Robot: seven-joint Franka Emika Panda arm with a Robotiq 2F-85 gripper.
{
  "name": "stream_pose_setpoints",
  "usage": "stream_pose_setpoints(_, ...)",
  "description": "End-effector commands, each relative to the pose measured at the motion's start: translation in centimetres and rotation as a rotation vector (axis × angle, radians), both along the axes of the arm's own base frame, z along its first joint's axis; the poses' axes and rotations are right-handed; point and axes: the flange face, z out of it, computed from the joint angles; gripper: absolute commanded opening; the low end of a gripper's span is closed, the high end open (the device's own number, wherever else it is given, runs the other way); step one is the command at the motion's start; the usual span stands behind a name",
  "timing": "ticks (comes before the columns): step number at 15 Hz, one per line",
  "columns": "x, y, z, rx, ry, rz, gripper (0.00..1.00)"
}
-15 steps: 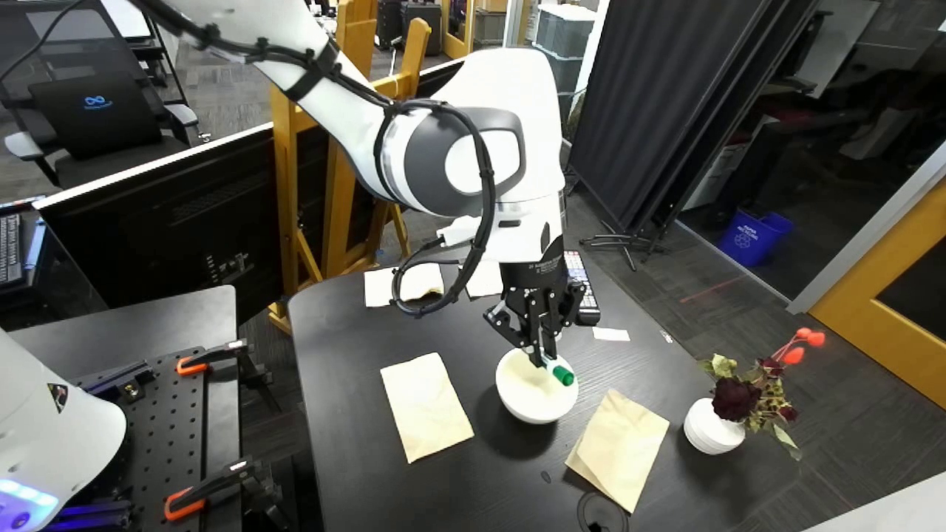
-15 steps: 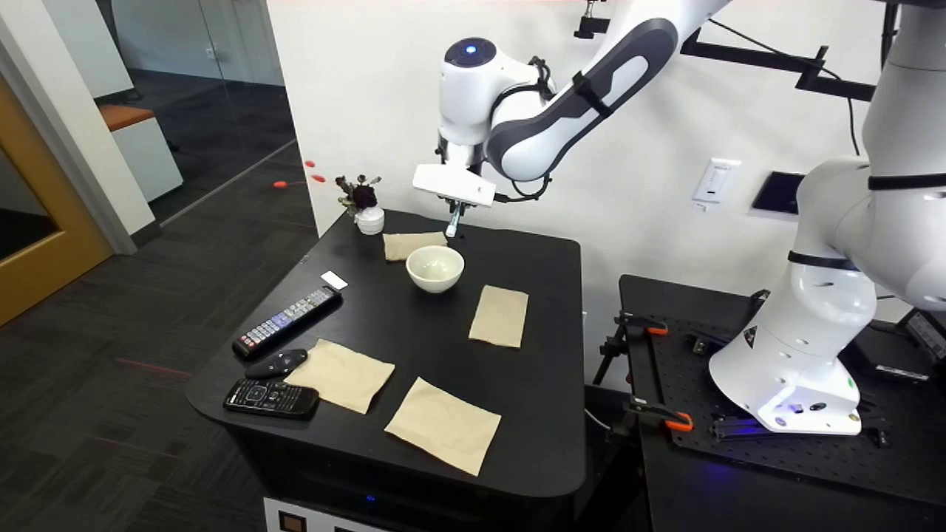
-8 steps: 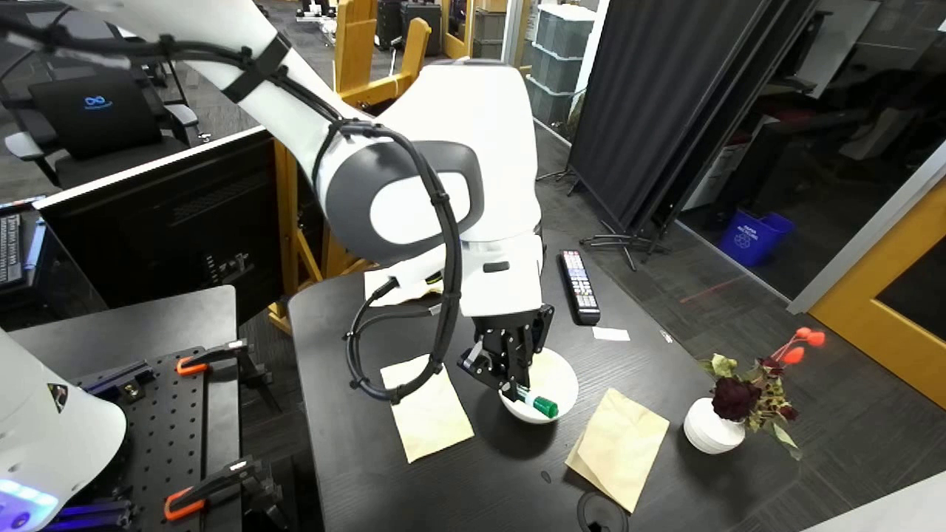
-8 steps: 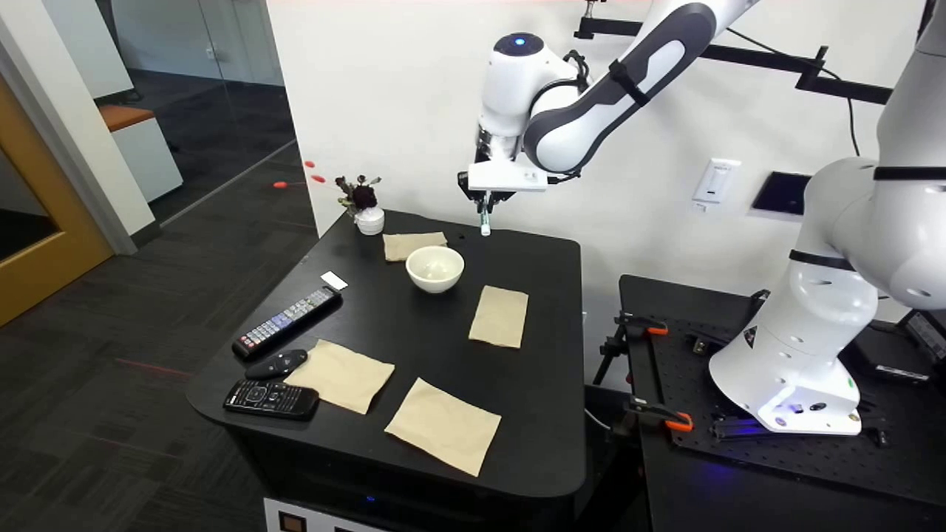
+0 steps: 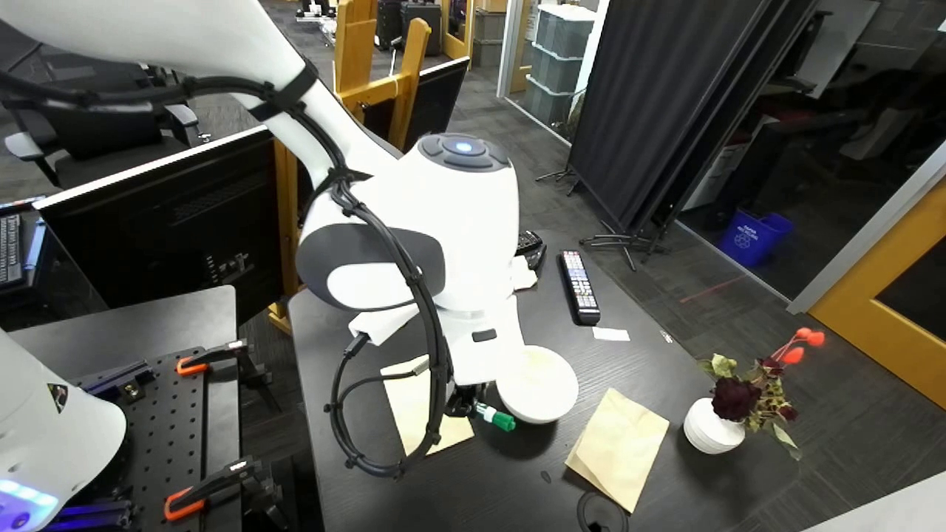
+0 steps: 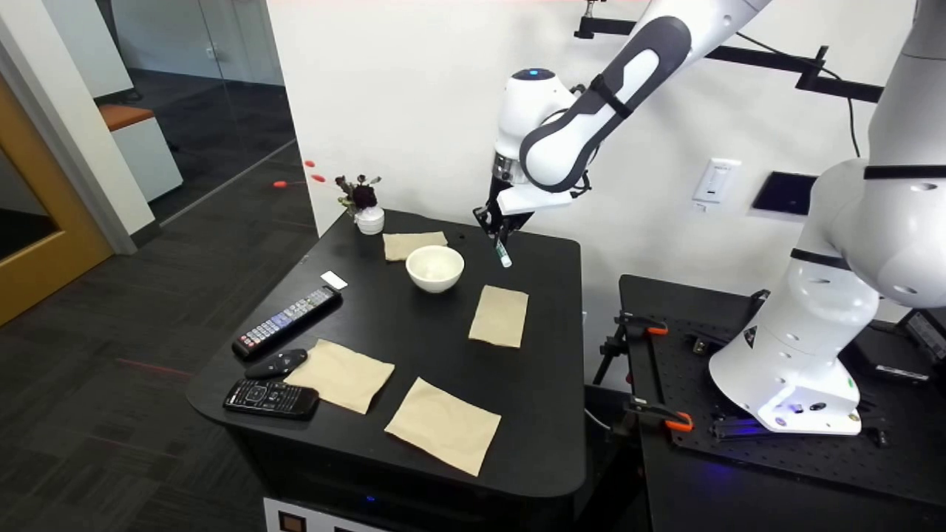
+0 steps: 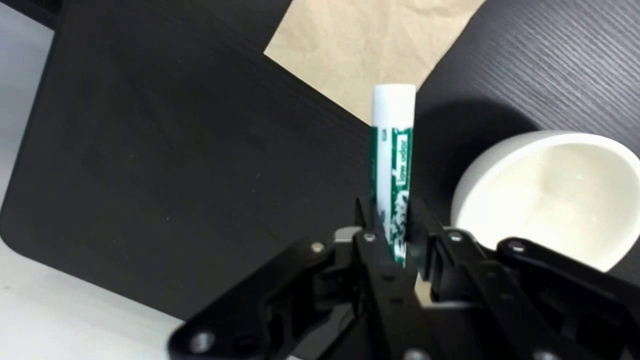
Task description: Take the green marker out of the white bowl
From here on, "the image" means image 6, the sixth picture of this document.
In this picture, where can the wooden door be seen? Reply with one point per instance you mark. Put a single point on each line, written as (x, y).
(45, 237)

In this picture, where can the white wall switch plate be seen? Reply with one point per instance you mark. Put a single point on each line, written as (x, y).
(716, 184)

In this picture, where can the small black curved remote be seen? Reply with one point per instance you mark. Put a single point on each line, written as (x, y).
(279, 364)

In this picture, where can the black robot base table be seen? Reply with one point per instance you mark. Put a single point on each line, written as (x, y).
(888, 455)

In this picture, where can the small white round vase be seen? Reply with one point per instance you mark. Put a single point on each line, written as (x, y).
(372, 221)

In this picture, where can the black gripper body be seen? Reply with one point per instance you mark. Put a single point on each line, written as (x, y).
(502, 206)

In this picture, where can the wide black remote control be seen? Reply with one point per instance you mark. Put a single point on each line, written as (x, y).
(270, 401)

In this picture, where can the white bench with wooden seat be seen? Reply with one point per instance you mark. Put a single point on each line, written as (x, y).
(143, 150)

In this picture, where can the green whiteboard marker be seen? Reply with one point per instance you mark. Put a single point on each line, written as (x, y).
(505, 255)

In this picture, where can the white label plate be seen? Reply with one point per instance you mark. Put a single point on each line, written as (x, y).
(314, 518)

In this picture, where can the small beige paper napkin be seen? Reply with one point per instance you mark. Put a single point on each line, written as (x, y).
(415, 245)

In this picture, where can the black wall panel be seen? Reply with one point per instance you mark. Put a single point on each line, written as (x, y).
(786, 193)

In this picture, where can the small white rectangular block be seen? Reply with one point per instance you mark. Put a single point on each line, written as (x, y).
(336, 283)

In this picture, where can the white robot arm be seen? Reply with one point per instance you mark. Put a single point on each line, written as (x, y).
(839, 327)

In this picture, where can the white ceramic bowl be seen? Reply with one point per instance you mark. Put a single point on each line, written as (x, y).
(435, 268)

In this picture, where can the long black remote control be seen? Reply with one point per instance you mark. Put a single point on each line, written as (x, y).
(286, 322)

